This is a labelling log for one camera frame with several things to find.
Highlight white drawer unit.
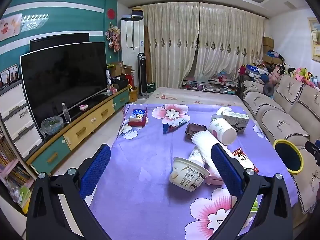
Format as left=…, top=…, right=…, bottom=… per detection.
left=0, top=80, right=45, bottom=159

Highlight glass bowl with plastic wrap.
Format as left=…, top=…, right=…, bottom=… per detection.
left=41, top=116, right=64, bottom=136

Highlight clear water bottle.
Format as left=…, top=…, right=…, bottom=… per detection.
left=61, top=102, right=72, bottom=123

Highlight framed wall picture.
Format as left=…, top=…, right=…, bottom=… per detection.
left=307, top=17, right=320, bottom=62

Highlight brown plastic tray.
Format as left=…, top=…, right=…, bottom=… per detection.
left=185, top=123, right=207, bottom=141

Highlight purple floral tablecloth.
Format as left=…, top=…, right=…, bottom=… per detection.
left=89, top=103, right=298, bottom=240

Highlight black tower fan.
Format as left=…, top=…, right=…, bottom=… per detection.
left=137, top=52, right=150, bottom=100

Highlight yellow and teal TV cabinet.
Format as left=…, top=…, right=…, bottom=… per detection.
left=26, top=86, right=130, bottom=175

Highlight large black television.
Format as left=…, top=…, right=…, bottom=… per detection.
left=20, top=41, right=108, bottom=136

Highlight blue and white packet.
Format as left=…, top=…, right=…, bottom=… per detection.
left=162, top=119, right=188, bottom=134

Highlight red snack packet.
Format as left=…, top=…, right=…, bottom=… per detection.
left=231, top=147, right=259, bottom=174

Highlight beige floral cloth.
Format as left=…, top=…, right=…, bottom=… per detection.
left=145, top=87, right=244, bottom=107

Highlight glass coffee table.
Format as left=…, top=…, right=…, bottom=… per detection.
left=182, top=76, right=238, bottom=95

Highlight cartoon wall poster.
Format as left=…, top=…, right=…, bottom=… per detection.
left=0, top=13, right=23, bottom=42

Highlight pink strawberry milk carton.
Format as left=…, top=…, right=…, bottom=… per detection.
left=205, top=166, right=225, bottom=186

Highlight white standing air conditioner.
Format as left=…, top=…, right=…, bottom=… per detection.
left=120, top=15, right=145, bottom=63

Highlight beige patterned curtain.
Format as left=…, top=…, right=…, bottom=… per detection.
left=142, top=2, right=200, bottom=89
left=195, top=2, right=265, bottom=83

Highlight blue and red box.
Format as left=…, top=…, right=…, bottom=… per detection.
left=128, top=109, right=148, bottom=127

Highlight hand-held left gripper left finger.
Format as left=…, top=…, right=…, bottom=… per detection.
left=26, top=144, right=112, bottom=240

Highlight white supplement bottle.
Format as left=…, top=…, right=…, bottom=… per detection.
left=188, top=147, right=208, bottom=168

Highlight framed photos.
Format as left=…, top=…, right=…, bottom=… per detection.
left=0, top=64, right=18, bottom=88

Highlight open cardboard box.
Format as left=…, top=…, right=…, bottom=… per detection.
left=108, top=62, right=123, bottom=78

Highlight beige sofa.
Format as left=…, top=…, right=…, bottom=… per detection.
left=237, top=75, right=320, bottom=215

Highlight hanging flower decoration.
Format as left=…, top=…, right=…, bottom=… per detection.
left=105, top=22, right=121, bottom=53

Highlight stacked cardboard boxes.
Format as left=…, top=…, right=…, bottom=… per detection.
left=262, top=36, right=283, bottom=64

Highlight silver wall sticker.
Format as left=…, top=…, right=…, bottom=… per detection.
left=20, top=14, right=49, bottom=33

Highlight blue star-patterned bag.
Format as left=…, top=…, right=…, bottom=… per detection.
left=245, top=64, right=269, bottom=77

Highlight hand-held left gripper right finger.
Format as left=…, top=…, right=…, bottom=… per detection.
left=211, top=143, right=293, bottom=240

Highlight floral tissue box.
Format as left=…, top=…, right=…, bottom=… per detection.
left=216, top=106, right=250, bottom=133

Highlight yellow-rimmed trash bin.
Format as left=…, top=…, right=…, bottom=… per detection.
left=273, top=139, right=304, bottom=175

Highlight white instant noodle bowl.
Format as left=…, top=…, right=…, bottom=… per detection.
left=169, top=157, right=210, bottom=192

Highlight pile of plush toys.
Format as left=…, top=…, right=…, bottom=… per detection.
left=269, top=62, right=320, bottom=90

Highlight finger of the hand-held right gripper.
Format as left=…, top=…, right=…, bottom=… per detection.
left=304, top=141, right=320, bottom=167

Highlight black monitor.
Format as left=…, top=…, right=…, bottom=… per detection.
left=29, top=33, right=90, bottom=53

